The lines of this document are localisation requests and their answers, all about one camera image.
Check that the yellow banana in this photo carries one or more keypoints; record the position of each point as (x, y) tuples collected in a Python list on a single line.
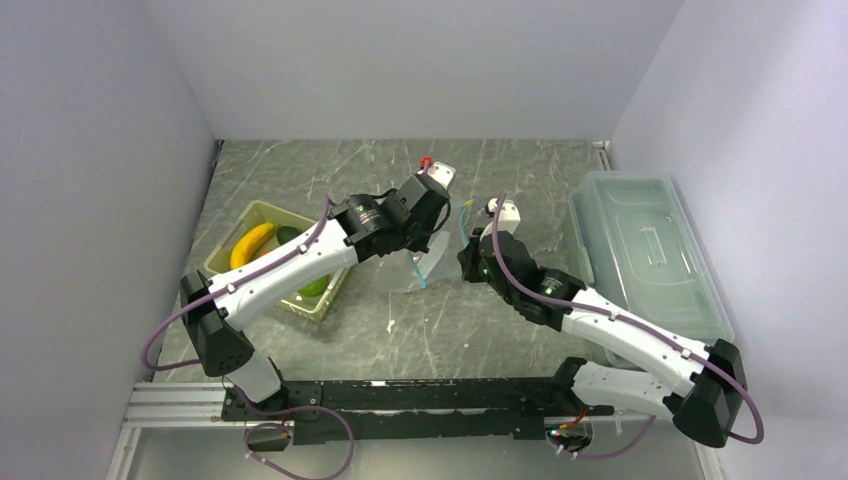
[(244, 249)]

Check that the aluminium frame rail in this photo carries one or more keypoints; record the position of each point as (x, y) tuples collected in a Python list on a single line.
[(174, 405)]

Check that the clear zip bag blue zipper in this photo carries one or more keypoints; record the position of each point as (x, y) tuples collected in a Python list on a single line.
[(405, 271)]

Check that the green bumpy fruit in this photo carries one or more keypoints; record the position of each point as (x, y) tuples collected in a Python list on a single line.
[(315, 288)]

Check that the clear plastic lidded container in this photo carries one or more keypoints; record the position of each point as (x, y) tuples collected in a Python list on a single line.
[(628, 236)]

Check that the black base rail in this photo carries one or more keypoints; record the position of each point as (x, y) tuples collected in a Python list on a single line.
[(334, 410)]

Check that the pale yellow plastic basket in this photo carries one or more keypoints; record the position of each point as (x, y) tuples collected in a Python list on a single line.
[(258, 212)]

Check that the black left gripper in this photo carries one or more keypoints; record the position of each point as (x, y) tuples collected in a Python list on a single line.
[(433, 224)]

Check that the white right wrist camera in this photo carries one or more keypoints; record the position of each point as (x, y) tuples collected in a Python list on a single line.
[(502, 218)]

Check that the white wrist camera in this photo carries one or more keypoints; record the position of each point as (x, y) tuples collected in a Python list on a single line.
[(441, 173), (502, 218)]

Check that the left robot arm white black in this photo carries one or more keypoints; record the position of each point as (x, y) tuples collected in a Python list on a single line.
[(217, 310)]

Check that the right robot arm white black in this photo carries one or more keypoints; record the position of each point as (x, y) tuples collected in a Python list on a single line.
[(699, 387)]

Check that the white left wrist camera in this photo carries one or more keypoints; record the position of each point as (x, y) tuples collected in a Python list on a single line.
[(441, 173)]

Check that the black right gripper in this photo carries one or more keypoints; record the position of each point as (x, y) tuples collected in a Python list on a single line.
[(467, 258)]

